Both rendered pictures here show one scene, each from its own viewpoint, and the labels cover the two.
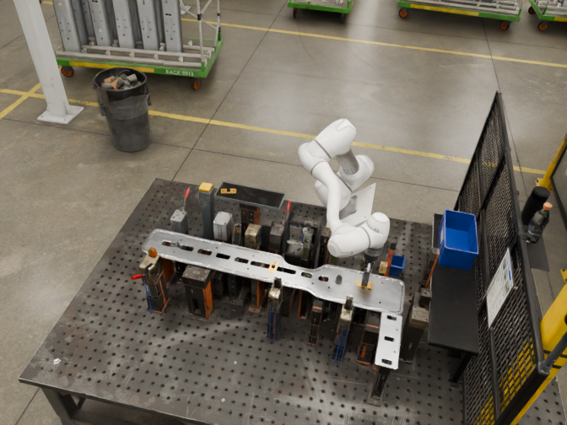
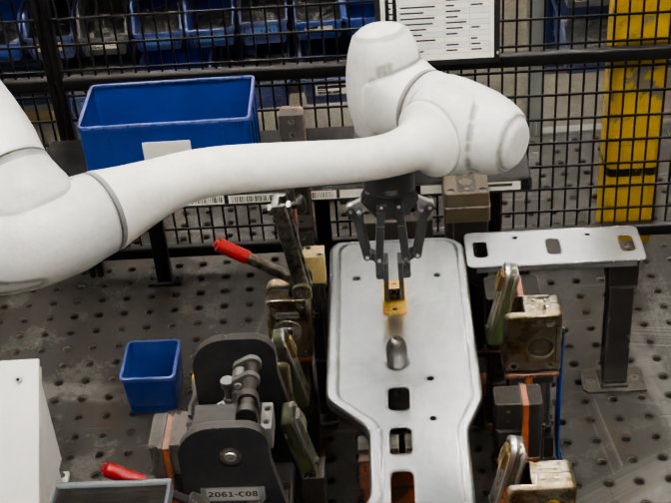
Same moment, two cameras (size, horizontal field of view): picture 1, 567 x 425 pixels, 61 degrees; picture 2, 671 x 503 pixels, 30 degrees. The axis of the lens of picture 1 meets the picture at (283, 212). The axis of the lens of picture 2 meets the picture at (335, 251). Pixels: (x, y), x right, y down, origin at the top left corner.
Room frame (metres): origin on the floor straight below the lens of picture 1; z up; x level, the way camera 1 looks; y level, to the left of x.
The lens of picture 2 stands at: (1.88, 1.09, 2.20)
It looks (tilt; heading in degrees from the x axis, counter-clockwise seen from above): 35 degrees down; 261
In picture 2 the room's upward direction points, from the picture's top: 5 degrees counter-clockwise
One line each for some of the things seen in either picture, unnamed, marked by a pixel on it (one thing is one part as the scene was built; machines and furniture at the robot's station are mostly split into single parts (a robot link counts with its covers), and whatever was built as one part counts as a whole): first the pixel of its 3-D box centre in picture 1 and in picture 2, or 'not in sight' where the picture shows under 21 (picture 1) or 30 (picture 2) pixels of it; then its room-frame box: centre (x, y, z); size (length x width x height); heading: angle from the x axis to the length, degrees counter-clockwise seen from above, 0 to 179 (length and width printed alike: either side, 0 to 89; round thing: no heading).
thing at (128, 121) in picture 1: (126, 111); not in sight; (4.17, 1.61, 0.36); 0.54 x 0.50 x 0.73; 170
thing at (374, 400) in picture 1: (380, 379); (617, 316); (1.15, -0.48, 0.84); 0.11 x 0.06 x 0.29; 167
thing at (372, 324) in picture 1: (368, 340); (509, 353); (1.35, -0.45, 0.84); 0.11 x 0.10 x 0.28; 167
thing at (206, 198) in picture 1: (208, 217); not in sight; (2.09, 0.44, 0.92); 0.08 x 0.08 x 0.44; 77
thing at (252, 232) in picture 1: (252, 254); not in sight; (1.84, 0.16, 0.89); 0.13 x 0.11 x 0.38; 167
